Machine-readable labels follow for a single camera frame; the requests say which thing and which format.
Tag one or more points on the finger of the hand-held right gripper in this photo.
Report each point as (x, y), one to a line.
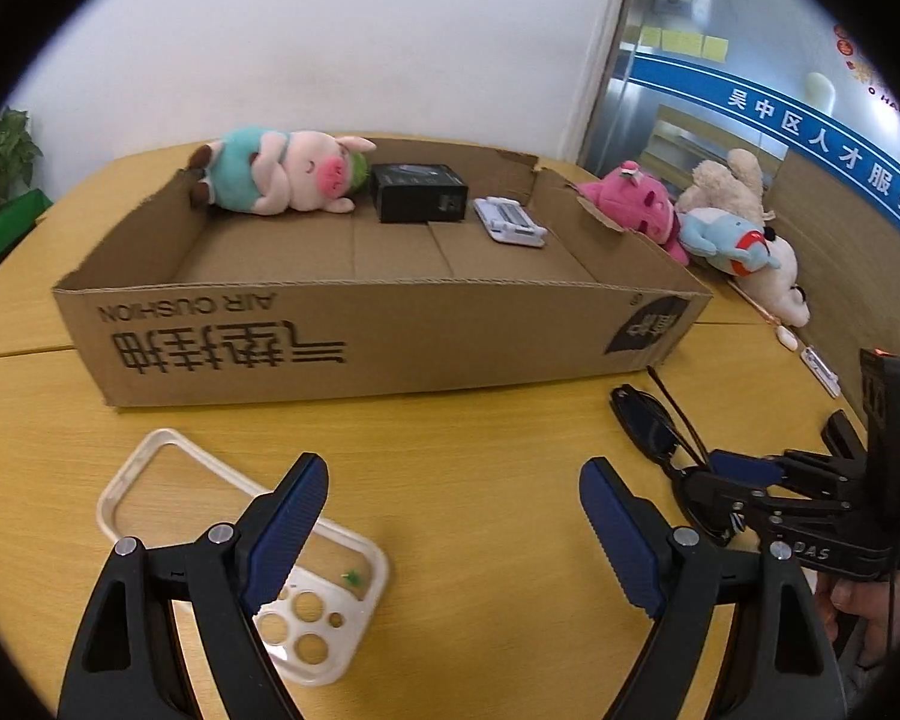
(742, 467)
(840, 431)

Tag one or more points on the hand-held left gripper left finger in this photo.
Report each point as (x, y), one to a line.
(289, 532)

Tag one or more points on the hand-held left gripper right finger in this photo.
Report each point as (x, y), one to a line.
(619, 532)

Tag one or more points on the black sunglasses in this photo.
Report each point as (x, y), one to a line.
(649, 427)

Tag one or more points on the clear phone case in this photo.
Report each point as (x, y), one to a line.
(195, 480)

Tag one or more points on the brown cardboard box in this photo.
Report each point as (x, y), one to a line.
(345, 337)

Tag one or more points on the person's right hand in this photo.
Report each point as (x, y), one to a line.
(855, 604)

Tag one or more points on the white earbuds case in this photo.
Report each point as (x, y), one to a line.
(787, 337)

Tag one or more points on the pink pen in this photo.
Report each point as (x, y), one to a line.
(757, 309)

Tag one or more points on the wooden desk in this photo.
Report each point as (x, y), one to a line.
(495, 450)

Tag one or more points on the blue and red plush toy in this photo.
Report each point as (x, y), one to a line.
(720, 236)

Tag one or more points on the beige bear plush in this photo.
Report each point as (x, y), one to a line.
(727, 180)

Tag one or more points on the pink bear plush toy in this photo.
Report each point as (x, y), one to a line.
(630, 202)

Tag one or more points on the blue window banner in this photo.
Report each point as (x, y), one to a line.
(795, 112)

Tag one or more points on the white phone stand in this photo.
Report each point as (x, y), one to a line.
(506, 221)

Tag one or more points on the pink pig plush toy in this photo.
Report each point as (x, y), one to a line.
(270, 172)

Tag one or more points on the red window sticker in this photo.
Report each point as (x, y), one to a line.
(862, 71)

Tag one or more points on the small black box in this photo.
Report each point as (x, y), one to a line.
(412, 191)

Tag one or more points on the yellow sticky note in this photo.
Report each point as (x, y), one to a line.
(682, 42)
(652, 37)
(715, 48)

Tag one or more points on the green plastic planter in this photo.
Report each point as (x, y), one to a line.
(7, 225)

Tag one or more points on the green potted plant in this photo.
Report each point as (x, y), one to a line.
(4, 157)

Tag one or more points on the grey metal window frame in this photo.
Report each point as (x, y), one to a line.
(607, 90)

